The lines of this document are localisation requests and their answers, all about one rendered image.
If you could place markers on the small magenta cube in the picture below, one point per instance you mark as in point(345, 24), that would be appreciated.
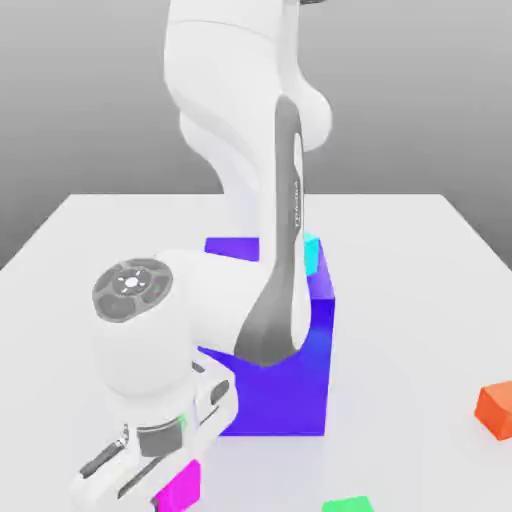
point(180, 490)

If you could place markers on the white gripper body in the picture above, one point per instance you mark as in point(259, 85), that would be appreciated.
point(104, 494)

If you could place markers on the small cyan cube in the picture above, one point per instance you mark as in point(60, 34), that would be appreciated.
point(311, 254)

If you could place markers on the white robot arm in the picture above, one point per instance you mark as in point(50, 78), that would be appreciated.
point(224, 120)

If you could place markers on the small green cube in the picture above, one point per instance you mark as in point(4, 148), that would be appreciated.
point(347, 504)

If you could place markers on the large blue box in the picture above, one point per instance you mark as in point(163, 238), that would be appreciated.
point(280, 400)

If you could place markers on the small orange cube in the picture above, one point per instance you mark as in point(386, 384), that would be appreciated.
point(496, 410)

